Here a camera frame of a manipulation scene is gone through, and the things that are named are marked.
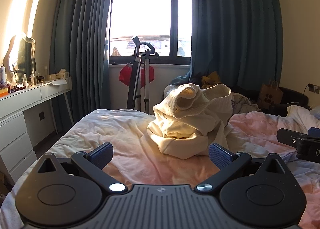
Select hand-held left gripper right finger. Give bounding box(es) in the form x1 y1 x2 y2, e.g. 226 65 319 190
196 143 291 193

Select dark framed window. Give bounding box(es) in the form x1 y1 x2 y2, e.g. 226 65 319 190
109 0 193 66

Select white spray bottle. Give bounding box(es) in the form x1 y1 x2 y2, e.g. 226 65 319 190
0 65 8 85

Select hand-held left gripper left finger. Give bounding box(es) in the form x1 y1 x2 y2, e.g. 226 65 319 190
32 142 127 193

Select pink and white duvet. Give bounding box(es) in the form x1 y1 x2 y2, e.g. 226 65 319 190
0 105 320 229

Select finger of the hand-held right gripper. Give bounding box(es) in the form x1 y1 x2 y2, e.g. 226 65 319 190
277 128 309 147
308 126 320 140

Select blue-grey curtain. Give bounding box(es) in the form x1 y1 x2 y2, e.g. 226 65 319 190
190 0 285 93
50 0 117 134

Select black chair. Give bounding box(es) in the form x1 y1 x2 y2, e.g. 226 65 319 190
269 86 309 115

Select wavy frame mirror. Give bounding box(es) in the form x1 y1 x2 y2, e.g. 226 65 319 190
2 33 37 79

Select brown paper bag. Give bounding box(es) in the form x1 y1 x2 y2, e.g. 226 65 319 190
257 80 284 109

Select mustard yellow garment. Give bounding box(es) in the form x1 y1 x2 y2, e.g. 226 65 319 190
201 71 222 90

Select white crumpled sheet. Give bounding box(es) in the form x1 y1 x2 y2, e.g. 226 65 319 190
286 105 320 121

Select cream sweatpants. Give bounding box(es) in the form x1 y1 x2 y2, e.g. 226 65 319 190
146 83 234 161

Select white vanity desk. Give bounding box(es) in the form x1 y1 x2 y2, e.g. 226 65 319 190
0 76 73 185

